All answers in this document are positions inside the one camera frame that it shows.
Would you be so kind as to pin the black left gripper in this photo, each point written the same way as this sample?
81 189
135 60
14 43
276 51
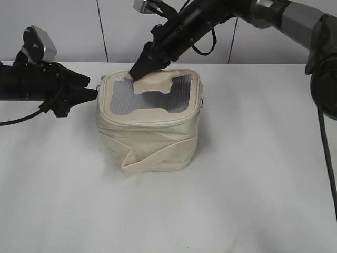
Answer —
46 83

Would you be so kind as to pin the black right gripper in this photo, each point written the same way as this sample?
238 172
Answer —
180 33

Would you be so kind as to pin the cream canvas zipper bag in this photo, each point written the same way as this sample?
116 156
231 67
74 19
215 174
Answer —
150 125

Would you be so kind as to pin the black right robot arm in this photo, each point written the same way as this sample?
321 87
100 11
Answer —
312 28

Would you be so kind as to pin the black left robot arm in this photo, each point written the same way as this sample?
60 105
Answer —
7 79

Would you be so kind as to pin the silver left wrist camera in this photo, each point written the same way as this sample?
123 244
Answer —
38 46

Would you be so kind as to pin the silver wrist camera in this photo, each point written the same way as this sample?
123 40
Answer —
145 7
38 46

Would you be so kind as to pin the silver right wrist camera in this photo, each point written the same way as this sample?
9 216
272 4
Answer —
145 7

